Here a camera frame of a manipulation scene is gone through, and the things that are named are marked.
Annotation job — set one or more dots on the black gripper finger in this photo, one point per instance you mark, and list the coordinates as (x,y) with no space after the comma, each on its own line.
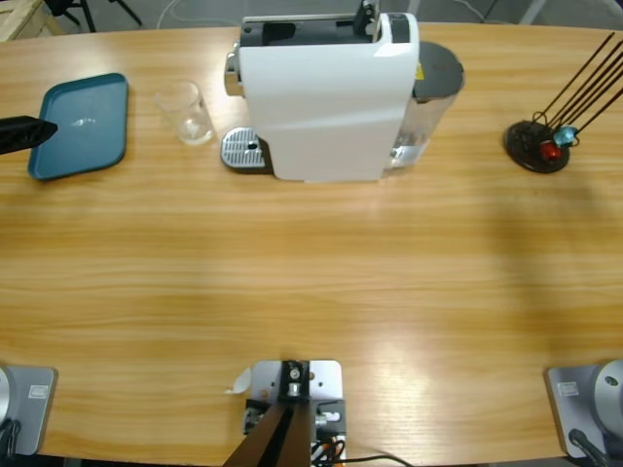
(24,133)

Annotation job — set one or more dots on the clear drinking glass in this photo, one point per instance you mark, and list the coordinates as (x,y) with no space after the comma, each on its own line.
(194,131)

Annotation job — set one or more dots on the chrome coffee machine lever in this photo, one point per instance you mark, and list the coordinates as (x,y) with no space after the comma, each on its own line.
(368,14)

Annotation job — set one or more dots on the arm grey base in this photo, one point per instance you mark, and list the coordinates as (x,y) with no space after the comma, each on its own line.
(34,413)
(564,413)

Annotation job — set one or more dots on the white capsule coffee machine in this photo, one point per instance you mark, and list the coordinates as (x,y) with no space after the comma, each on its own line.
(321,107)

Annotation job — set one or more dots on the red coffee capsule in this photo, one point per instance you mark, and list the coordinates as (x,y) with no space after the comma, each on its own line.
(550,152)

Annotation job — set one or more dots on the light blue coffee capsule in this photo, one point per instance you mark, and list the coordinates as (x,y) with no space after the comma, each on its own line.
(564,135)

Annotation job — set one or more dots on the teal plastic tray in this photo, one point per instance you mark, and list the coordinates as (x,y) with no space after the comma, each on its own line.
(83,146)

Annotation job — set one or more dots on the wooden crate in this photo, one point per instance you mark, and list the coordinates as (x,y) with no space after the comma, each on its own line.
(19,19)

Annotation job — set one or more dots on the black stand with legs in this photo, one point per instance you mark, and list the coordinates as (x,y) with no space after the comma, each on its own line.
(87,14)

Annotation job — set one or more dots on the silver drip tray grate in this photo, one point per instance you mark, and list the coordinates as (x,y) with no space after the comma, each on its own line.
(241,146)

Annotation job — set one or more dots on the white paper tag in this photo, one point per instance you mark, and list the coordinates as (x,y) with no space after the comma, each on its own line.
(242,382)

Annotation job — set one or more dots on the black table clamp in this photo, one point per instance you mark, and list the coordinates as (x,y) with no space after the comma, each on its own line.
(253,413)
(333,418)

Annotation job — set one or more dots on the black capsule holder with rods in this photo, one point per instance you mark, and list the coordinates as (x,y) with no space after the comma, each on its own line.
(525,146)

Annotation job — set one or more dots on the silver camera mount plate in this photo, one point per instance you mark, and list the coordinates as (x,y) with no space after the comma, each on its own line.
(323,379)

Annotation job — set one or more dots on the dark camera post with bracket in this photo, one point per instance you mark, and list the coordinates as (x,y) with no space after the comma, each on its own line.
(277,438)

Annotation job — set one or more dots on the white metal frame leg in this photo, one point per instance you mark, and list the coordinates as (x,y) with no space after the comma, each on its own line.
(414,5)
(533,12)

